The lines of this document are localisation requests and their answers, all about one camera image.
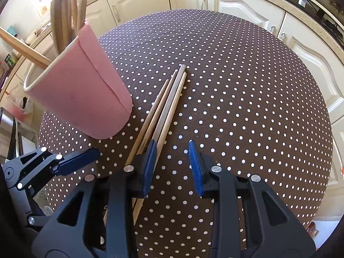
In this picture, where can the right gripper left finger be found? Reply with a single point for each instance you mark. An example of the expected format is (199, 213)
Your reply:
(96, 219)

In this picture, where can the brown polka dot tablecloth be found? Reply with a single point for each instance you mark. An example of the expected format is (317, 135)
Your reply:
(248, 101)

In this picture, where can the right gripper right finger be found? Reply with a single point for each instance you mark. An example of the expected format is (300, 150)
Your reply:
(249, 218)

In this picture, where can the pink cylindrical utensil cup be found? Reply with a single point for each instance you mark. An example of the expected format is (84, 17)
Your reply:
(82, 87)

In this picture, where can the cream kitchen base cabinets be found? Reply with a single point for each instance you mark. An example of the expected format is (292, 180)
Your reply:
(319, 51)

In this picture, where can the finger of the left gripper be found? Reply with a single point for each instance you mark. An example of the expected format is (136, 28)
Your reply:
(75, 161)

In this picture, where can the long wooden chopstick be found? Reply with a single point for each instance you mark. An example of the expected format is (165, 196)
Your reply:
(154, 148)

